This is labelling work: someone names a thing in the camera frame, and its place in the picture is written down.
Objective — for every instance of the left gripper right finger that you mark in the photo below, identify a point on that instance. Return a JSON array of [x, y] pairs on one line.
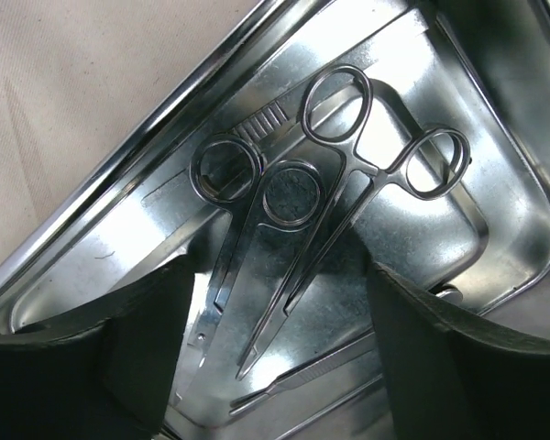
[[451, 374]]

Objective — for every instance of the stainless steel tray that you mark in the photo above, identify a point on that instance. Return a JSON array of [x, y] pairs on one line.
[[482, 67]]

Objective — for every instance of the beige cloth wrap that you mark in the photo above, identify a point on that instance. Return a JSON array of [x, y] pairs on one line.
[[76, 77]]

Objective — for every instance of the steel hemostat clamp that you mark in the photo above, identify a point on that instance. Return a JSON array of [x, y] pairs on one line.
[[324, 233]]

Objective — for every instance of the steel surgical scissors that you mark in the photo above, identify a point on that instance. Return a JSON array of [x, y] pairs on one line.
[[248, 209]]

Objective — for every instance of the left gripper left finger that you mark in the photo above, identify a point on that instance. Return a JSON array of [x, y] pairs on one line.
[[103, 370]]

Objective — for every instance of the steel scalpel handle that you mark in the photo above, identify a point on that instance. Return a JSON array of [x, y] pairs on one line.
[[173, 188], [306, 372]]

